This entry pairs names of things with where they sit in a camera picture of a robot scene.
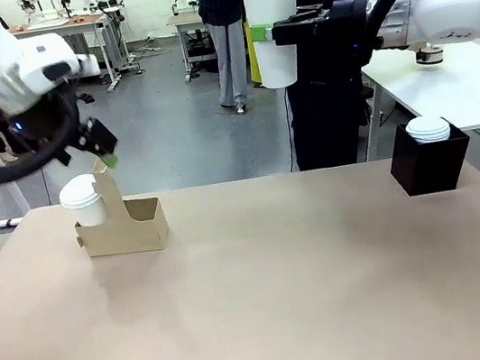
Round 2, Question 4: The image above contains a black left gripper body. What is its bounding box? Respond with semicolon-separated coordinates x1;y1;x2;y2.
72;112;122;162

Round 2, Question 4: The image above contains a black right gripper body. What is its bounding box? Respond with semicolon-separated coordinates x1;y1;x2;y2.
268;6;338;51

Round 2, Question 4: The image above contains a white lidded paper cup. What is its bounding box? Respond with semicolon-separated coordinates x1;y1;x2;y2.
55;170;112;233
239;0;318;94

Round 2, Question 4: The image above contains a brown cardboard cup carrier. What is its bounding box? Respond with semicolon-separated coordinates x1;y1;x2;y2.
64;149;173;263

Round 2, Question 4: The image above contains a stack of white cup lids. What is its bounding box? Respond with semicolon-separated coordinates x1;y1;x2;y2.
403;111;454;149

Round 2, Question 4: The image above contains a person in plaid shirt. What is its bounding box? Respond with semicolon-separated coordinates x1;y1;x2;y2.
190;0;269;118

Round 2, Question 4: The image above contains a small grey workbench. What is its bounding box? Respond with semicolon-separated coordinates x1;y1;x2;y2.
163;6;224;85

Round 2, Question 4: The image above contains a grey workbench with wooden trays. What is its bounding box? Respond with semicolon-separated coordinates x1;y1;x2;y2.
11;5;139;107

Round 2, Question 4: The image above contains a white pipe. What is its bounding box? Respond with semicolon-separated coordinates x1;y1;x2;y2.
0;215;25;230

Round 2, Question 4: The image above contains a round grey metal device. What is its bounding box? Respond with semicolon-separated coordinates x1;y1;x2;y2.
412;42;448;69

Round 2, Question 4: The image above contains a white table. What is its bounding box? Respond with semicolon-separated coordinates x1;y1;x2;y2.
350;33;480;188

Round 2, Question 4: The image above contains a black open box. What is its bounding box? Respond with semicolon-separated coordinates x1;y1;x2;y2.
382;111;479;200

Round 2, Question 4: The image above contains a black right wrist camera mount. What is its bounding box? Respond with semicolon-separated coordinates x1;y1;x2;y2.
324;0;387;60

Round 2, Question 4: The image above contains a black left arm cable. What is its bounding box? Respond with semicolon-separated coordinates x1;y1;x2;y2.
0;89;89;185

